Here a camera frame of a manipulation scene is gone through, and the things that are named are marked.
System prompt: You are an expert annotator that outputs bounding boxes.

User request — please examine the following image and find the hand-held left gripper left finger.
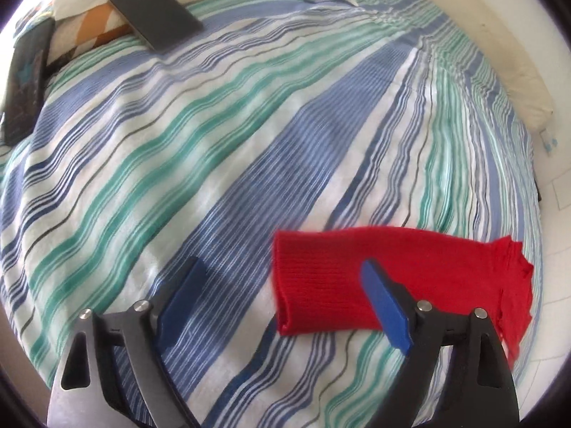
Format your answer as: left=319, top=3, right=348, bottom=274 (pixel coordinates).
left=47, top=256, right=208, bottom=428

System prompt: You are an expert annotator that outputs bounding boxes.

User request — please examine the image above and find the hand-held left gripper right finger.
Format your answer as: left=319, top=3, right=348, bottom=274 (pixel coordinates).
left=360, top=259, right=520, bottom=428

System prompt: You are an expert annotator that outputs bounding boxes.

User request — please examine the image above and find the red knit sweater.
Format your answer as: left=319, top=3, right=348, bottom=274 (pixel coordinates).
left=272, top=226, right=535, bottom=362

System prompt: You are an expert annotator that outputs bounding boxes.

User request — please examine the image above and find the striped bed cover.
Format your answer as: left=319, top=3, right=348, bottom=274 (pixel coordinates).
left=0, top=0, right=542, bottom=428

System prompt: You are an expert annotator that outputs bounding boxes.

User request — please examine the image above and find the dark patterned cushion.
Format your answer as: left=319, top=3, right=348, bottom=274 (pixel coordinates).
left=0, top=17, right=57, bottom=148

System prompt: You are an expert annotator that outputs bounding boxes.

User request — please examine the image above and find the patterned pillow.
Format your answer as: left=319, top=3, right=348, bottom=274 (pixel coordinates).
left=45, top=0, right=224, bottom=67

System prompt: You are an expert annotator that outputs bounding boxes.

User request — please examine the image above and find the black notebook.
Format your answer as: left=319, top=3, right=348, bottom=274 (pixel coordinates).
left=108, top=0, right=204, bottom=52

